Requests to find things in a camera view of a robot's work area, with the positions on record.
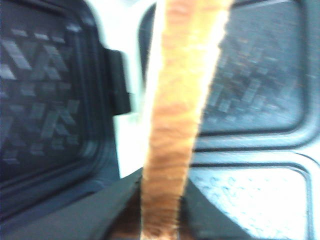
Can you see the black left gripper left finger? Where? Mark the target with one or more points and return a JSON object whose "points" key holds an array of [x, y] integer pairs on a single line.
{"points": [[88, 219]]}

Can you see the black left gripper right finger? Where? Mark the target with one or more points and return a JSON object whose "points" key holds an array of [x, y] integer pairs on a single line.
{"points": [[201, 220]]}

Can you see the breakfast maker hinged lid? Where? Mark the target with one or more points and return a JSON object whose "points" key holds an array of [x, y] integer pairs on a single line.
{"points": [[59, 91]]}

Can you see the white bread slice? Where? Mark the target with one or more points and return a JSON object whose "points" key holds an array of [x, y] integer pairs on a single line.
{"points": [[185, 50]]}

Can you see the mint green breakfast maker base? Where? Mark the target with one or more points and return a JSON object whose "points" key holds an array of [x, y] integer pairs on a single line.
{"points": [[257, 158]]}

